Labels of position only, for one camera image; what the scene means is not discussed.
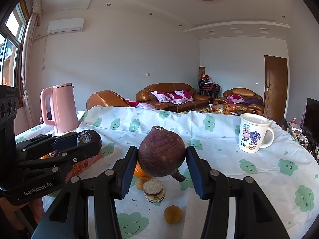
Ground round orange tangerine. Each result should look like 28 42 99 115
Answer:
134 162 151 179

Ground magenta floral pillow right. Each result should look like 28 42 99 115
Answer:
170 90 194 105

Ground dark chocolate pie front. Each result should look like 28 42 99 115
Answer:
77 129 102 153

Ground coffee table with items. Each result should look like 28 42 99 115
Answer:
192 104 247 116

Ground purple passion fruit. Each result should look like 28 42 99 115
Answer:
138 126 185 182

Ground oval orange front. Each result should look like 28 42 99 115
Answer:
40 154 51 159

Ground brown leather near chair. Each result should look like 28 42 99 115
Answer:
86 90 130 110

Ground magenta floral pillow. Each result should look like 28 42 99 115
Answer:
170 90 194 105
151 91 174 104

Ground stacked chairs in corner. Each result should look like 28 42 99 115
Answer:
198 73 221 98

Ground pink electric kettle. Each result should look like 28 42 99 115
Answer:
40 83 79 133

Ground white cartoon mug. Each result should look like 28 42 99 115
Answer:
238 113 275 153

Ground window with frame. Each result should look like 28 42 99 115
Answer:
1 0 30 107

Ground cloud print tablecloth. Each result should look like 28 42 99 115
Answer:
15 105 319 239

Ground magenta pillow on armchair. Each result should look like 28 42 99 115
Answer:
226 94 245 104

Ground person left hand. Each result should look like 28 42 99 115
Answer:
1 197 45 230

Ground brown leather armchair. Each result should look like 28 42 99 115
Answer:
214 87 264 116

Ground brown round longan fruit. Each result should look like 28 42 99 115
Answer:
163 206 182 224

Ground black television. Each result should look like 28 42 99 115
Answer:
303 98 319 144

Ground pink curtain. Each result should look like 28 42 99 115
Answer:
21 0 42 128

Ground magenta floral pillow left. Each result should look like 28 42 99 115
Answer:
151 91 174 104

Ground chocolate pie roll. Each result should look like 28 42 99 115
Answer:
143 180 165 203

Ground small yellow fruit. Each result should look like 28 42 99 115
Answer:
135 177 149 190

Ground pink tin box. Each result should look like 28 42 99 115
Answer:
37 149 103 184

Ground brown leather long sofa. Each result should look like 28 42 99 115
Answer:
136 83 213 113

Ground brown wooden door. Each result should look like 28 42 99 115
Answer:
263 55 288 125

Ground white air conditioner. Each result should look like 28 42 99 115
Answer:
47 18 84 35

